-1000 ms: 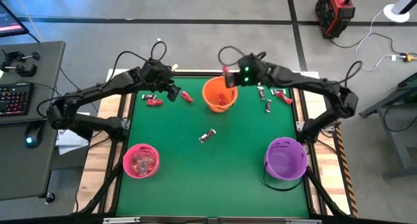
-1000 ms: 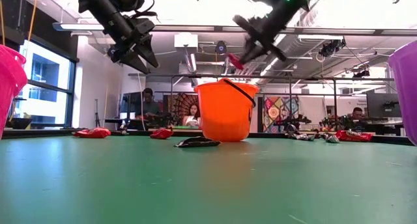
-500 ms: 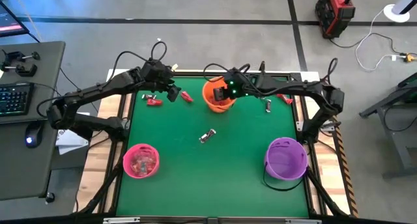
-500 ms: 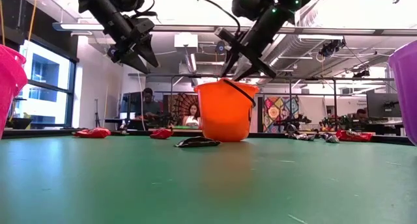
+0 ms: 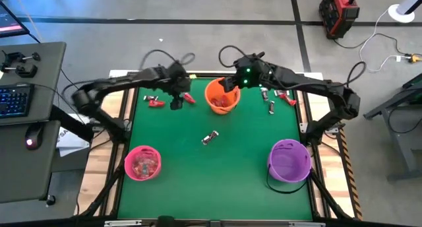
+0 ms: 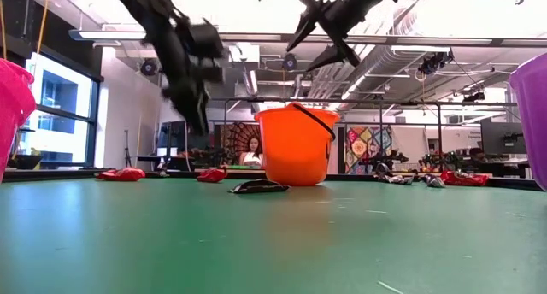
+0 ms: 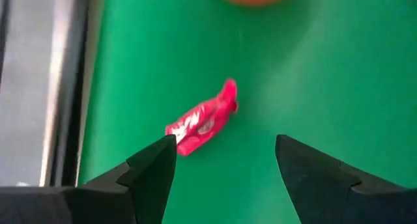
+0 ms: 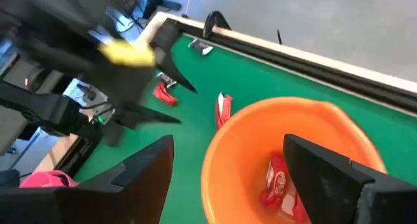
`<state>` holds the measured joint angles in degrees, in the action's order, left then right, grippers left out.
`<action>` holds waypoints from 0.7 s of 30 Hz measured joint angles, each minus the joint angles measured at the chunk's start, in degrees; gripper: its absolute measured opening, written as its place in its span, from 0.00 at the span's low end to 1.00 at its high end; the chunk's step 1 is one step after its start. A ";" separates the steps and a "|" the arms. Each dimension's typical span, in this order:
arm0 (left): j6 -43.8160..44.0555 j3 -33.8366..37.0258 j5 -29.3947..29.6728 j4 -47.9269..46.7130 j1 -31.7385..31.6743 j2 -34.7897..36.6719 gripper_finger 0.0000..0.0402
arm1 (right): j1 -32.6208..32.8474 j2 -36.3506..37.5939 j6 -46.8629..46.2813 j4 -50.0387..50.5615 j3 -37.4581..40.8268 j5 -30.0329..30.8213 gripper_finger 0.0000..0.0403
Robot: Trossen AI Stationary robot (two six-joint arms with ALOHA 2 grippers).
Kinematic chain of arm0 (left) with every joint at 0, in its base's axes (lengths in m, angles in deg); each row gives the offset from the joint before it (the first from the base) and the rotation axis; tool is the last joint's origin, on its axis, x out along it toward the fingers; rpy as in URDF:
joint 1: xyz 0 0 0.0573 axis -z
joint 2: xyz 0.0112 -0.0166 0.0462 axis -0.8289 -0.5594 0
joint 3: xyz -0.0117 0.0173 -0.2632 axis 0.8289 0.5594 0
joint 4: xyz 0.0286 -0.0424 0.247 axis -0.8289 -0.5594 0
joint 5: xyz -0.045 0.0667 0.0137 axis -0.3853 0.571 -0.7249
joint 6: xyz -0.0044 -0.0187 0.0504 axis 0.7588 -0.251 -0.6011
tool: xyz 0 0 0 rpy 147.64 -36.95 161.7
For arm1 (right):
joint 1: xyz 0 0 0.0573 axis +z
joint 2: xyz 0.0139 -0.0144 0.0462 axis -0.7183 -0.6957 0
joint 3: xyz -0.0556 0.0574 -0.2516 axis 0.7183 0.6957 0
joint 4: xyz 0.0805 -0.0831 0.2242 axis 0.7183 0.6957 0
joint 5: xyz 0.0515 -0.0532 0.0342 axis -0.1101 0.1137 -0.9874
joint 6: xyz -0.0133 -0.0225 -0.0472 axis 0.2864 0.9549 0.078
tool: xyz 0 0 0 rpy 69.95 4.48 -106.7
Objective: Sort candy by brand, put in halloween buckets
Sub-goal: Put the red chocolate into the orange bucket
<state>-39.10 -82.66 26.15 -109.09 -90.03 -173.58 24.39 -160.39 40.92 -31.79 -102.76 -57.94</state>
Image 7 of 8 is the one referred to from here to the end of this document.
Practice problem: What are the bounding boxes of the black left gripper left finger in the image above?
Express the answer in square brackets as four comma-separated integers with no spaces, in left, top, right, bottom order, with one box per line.
[0,134,178,224]

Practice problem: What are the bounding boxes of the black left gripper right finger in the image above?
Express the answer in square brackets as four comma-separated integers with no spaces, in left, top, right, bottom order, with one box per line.
[274,134,417,224]

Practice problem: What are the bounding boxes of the red candy wrapper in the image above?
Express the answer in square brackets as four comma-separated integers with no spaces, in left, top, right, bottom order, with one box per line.
[164,77,239,158]

